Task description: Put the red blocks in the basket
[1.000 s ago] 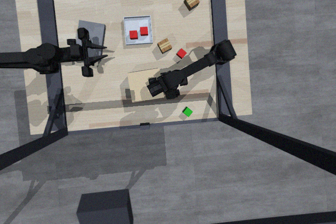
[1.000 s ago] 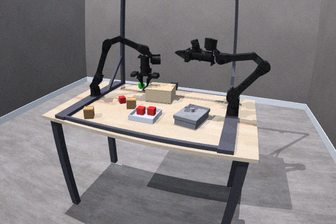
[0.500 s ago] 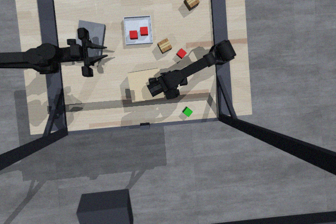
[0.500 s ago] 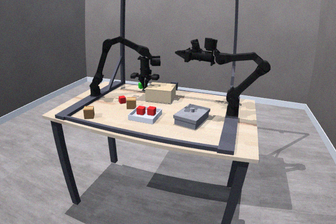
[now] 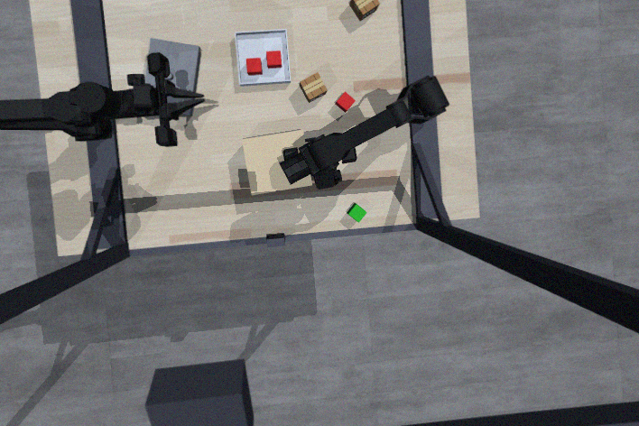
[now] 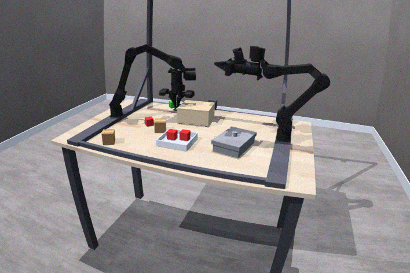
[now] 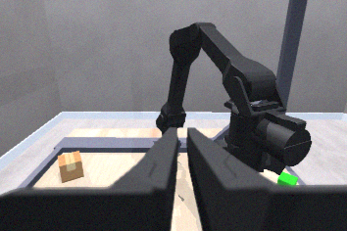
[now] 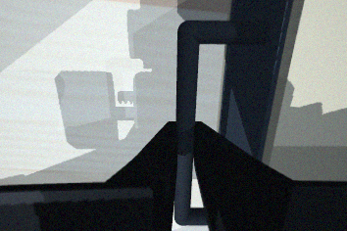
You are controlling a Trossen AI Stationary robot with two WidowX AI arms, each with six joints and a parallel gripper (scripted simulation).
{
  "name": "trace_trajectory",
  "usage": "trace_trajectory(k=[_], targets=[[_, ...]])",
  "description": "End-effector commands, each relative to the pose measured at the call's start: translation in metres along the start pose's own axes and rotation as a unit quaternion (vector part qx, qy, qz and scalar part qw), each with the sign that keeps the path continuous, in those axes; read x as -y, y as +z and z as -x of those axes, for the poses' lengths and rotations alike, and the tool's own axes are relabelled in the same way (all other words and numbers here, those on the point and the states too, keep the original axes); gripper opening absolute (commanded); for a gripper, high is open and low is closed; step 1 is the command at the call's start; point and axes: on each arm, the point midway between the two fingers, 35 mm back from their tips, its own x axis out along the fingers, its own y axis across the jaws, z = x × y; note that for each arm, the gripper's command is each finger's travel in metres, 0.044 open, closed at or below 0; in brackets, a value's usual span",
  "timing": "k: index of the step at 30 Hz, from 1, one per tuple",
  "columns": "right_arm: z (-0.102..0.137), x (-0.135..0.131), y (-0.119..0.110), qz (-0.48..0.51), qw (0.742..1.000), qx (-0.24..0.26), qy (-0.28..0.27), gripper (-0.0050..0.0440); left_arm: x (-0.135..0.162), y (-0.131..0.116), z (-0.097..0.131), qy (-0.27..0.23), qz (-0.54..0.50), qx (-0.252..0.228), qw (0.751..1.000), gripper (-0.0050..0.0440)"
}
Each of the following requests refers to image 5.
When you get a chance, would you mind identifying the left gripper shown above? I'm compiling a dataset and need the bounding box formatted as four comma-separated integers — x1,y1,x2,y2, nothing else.
123,52,205,147

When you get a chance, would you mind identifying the red block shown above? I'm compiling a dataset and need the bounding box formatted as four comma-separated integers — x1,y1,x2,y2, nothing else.
266,51,282,69
336,92,355,113
246,58,263,75

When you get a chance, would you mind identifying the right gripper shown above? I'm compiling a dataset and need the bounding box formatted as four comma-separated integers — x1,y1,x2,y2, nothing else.
283,147,357,164

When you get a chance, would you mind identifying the green block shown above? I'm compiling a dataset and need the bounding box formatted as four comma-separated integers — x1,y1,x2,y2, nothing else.
347,203,367,223

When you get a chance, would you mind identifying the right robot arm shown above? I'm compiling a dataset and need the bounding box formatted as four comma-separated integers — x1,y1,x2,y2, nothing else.
279,75,449,190

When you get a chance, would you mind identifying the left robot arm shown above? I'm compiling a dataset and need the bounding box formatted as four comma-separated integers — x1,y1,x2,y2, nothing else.
0,74,156,142

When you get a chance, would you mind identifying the brown cardboard box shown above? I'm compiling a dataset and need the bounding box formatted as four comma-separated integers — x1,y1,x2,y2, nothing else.
300,72,328,103
349,0,380,21

